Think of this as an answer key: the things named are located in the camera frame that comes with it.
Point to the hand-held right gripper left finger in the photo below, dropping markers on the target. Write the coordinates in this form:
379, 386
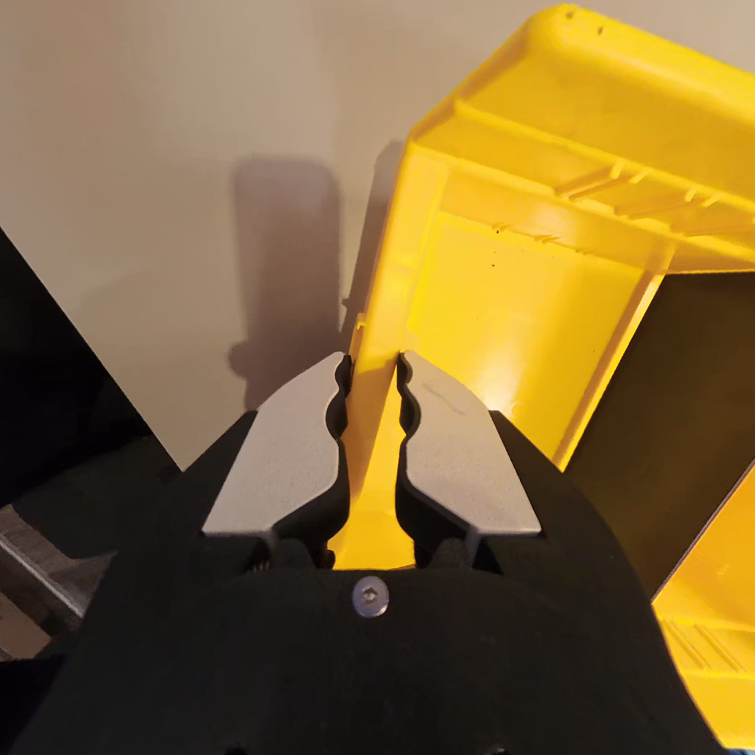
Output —
283, 460

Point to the yellow plastic bin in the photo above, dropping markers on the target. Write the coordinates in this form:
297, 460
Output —
531, 306

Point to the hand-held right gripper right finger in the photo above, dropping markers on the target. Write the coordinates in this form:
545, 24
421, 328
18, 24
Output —
460, 460

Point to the grey metal frame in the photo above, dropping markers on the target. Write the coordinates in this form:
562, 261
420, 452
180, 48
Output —
35, 566

